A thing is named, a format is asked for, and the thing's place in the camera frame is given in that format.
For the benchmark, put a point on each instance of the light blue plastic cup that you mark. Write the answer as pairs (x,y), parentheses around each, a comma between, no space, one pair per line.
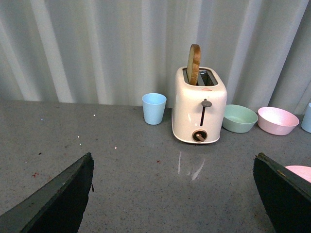
(306,122)

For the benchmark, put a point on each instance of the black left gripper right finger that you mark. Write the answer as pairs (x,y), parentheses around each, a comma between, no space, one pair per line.
(285,195)

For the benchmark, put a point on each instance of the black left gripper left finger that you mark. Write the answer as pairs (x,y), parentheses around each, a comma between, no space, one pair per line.
(58,206)

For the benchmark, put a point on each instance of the brown bread slice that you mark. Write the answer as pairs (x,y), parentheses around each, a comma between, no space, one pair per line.
(193,64)

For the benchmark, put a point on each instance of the green plastic bowl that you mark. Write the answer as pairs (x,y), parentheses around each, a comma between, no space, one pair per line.
(239,119)

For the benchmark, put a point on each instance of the cream white toaster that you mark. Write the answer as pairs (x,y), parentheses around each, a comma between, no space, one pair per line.
(198,110)

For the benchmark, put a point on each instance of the pink plastic plate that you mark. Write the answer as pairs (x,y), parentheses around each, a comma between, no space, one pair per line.
(302,171)

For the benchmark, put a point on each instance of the grey curtain backdrop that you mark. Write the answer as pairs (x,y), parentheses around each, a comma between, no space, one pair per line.
(115,51)

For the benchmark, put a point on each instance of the pink plastic bowl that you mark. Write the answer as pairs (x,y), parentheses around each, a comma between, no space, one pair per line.
(276,121)

